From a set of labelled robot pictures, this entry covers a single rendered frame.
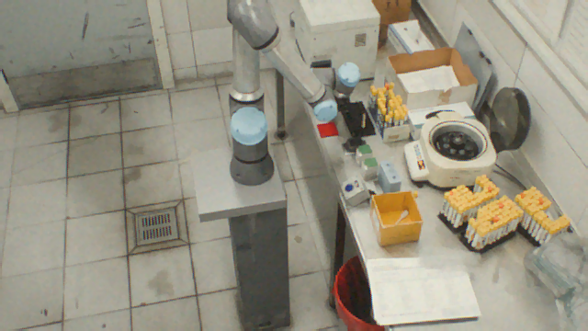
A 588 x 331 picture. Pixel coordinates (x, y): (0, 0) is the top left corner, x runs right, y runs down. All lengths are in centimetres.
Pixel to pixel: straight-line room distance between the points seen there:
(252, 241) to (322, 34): 81
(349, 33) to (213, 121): 151
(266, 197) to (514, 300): 83
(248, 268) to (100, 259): 99
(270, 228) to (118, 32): 189
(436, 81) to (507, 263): 83
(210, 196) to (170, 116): 178
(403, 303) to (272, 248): 66
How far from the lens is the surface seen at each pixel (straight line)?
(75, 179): 357
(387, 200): 203
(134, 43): 381
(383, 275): 192
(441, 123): 225
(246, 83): 202
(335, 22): 239
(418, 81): 251
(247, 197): 206
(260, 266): 241
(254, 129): 197
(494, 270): 202
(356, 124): 235
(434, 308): 188
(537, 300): 199
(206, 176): 214
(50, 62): 390
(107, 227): 329
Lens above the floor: 246
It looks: 46 degrees down
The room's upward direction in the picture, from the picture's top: straight up
